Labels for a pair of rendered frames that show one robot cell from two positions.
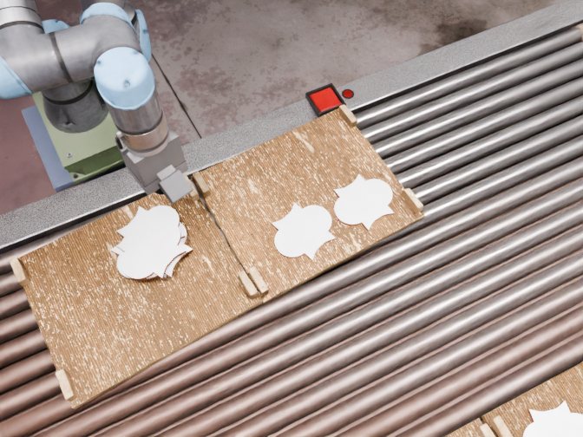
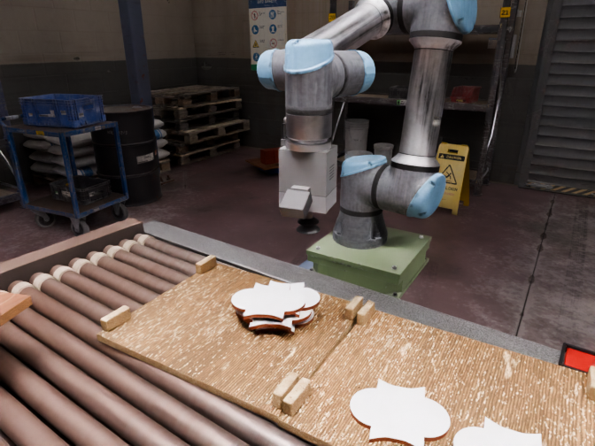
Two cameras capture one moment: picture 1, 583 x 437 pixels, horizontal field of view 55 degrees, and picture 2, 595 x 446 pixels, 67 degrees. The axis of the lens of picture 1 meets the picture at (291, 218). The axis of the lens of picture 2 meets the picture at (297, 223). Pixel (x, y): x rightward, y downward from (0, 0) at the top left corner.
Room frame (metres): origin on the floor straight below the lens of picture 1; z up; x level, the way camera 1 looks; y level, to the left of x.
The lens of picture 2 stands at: (0.17, -0.41, 1.45)
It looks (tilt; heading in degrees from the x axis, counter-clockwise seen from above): 22 degrees down; 62
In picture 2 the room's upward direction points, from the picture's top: straight up
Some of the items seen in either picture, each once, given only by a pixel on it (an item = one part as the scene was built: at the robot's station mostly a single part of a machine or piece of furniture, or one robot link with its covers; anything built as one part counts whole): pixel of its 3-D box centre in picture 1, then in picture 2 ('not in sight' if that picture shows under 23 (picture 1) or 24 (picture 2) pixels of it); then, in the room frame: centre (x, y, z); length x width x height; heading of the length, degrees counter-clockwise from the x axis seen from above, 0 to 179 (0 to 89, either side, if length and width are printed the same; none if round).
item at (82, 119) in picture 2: not in sight; (64, 110); (0.22, 3.65, 0.96); 0.50 x 0.38 x 0.21; 135
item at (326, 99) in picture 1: (325, 101); (583, 365); (0.91, -0.08, 0.92); 0.06 x 0.06 x 0.01; 27
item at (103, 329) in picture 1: (135, 282); (237, 321); (0.42, 0.32, 0.93); 0.41 x 0.35 x 0.02; 122
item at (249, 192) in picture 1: (306, 197); (446, 400); (0.63, -0.03, 0.93); 0.41 x 0.35 x 0.02; 121
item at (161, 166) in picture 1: (158, 162); (302, 176); (0.51, 0.23, 1.24); 0.12 x 0.09 x 0.16; 41
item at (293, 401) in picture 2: (258, 281); (297, 396); (0.42, 0.06, 0.95); 0.06 x 0.02 x 0.03; 31
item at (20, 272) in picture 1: (19, 271); (205, 264); (0.42, 0.56, 0.95); 0.06 x 0.02 x 0.03; 32
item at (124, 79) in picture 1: (128, 89); (310, 76); (0.53, 0.24, 1.40); 0.09 x 0.08 x 0.11; 23
